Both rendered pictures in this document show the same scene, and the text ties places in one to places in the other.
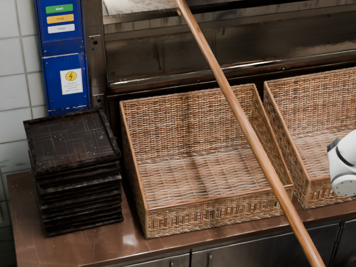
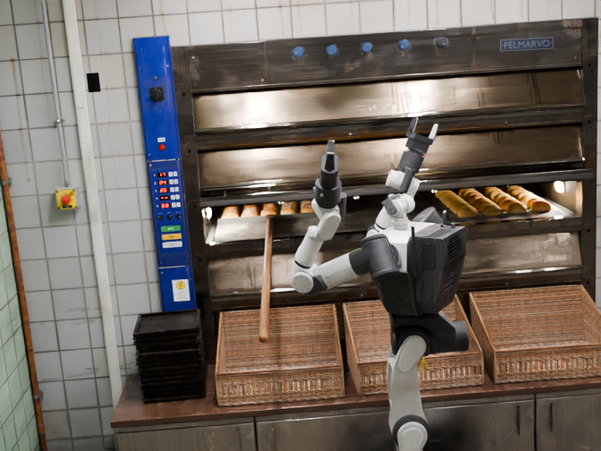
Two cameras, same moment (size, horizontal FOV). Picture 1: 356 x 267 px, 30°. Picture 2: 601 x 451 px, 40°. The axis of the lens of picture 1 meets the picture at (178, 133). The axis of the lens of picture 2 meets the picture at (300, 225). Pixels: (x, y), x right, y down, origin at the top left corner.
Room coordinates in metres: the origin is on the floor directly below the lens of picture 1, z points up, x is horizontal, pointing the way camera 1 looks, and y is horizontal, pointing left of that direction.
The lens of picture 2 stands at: (-1.48, -1.15, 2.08)
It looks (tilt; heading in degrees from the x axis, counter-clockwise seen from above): 13 degrees down; 15
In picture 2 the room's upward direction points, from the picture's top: 4 degrees counter-clockwise
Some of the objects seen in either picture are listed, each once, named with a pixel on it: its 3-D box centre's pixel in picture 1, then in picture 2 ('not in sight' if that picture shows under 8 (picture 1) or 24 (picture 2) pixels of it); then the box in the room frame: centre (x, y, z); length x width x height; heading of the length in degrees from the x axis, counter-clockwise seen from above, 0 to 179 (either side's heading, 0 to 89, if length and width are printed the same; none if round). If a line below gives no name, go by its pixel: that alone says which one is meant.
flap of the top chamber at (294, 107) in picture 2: not in sight; (388, 99); (2.29, -0.58, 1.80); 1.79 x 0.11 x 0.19; 107
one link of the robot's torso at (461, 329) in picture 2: not in sight; (428, 330); (1.44, -0.82, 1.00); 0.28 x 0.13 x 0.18; 106
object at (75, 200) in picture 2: not in sight; (68, 198); (1.82, 0.84, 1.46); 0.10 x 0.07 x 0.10; 107
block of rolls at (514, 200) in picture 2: not in sight; (490, 199); (2.88, -1.01, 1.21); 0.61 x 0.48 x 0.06; 17
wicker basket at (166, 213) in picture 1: (203, 156); (279, 352); (1.87, -0.10, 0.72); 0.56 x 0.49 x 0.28; 106
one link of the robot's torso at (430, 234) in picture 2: not in sight; (417, 264); (1.41, -0.80, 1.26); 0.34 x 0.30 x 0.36; 161
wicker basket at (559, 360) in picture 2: not in sight; (540, 331); (2.22, -1.25, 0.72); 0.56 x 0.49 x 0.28; 106
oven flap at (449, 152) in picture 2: not in sight; (391, 156); (2.29, -0.58, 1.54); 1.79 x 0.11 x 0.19; 107
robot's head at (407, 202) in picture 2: not in sight; (401, 209); (1.43, -0.74, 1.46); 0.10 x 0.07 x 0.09; 161
